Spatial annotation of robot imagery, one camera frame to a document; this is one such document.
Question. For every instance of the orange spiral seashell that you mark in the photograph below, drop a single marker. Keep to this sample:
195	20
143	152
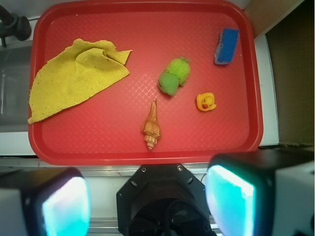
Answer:
150	127

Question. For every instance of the blue sponge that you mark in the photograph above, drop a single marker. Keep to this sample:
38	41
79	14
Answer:
226	47

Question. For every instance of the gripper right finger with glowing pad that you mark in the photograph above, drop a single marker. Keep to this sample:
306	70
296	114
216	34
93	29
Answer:
268	192

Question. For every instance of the black clamp knob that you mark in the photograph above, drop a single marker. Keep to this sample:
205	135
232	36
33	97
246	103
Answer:
13	25

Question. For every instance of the yellow rubber duck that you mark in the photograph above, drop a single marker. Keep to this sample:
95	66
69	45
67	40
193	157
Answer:
206	102

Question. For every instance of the green plush turtle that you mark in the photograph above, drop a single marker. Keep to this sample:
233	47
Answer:
175	74

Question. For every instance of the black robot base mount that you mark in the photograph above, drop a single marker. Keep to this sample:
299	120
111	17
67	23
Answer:
163	200

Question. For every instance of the red plastic tray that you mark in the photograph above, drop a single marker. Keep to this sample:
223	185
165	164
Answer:
117	82

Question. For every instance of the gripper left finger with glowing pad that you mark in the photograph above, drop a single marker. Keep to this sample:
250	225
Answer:
44	202

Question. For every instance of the yellow microfiber cloth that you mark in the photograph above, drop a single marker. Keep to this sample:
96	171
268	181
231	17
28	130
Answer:
75	75

